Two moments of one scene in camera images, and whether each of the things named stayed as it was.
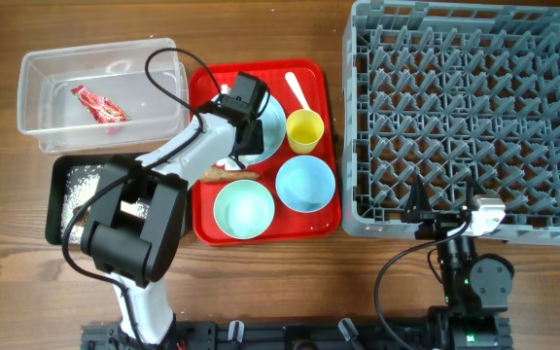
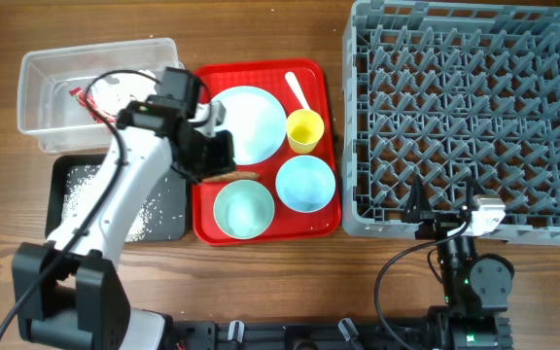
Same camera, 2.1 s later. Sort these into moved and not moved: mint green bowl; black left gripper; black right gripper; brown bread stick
Moved: black left gripper
Not moved: mint green bowl; black right gripper; brown bread stick
